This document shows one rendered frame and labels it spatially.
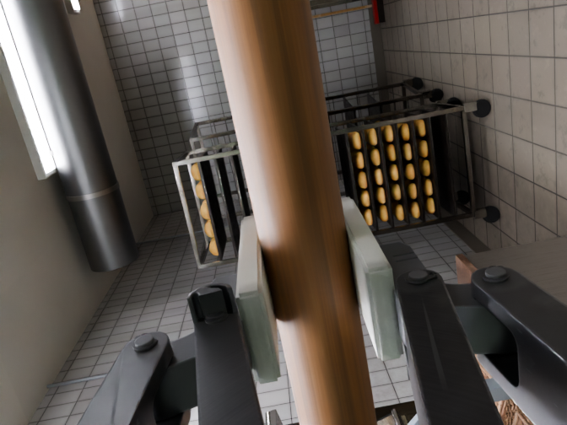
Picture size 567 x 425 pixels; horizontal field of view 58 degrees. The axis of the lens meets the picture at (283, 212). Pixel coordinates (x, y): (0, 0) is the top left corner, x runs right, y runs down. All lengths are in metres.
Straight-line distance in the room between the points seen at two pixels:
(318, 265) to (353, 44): 5.08
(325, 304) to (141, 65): 5.12
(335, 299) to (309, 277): 0.01
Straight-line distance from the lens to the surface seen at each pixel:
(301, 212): 0.16
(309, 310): 0.17
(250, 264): 0.16
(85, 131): 3.28
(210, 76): 5.18
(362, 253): 0.15
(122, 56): 5.30
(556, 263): 2.09
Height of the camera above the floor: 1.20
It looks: 1 degrees up
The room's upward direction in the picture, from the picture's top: 101 degrees counter-clockwise
